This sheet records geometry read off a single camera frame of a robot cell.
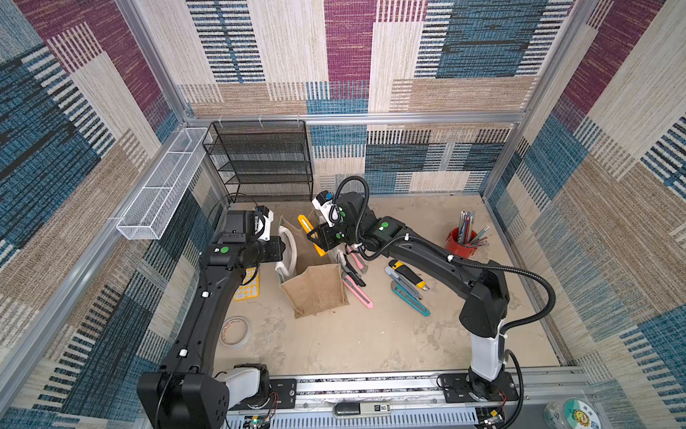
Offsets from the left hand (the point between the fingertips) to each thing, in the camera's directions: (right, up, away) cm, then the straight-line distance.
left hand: (282, 245), depth 78 cm
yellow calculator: (-14, -16, +13) cm, 25 cm away
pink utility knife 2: (+19, -14, +15) cm, 28 cm away
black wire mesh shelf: (-15, +31, +30) cm, 46 cm away
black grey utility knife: (+20, -11, +18) cm, 29 cm away
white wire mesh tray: (-33, +9, -7) cm, 35 cm away
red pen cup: (+56, -2, +17) cm, 59 cm away
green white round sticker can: (+71, -39, -15) cm, 82 cm away
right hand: (+10, +3, +1) cm, 11 cm away
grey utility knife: (+39, -15, +16) cm, 45 cm away
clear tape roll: (-16, -28, +6) cm, 32 cm away
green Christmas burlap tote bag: (+9, -9, -2) cm, 13 cm away
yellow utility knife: (+8, +5, -5) cm, 11 cm away
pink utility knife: (+23, -7, +21) cm, 32 cm away
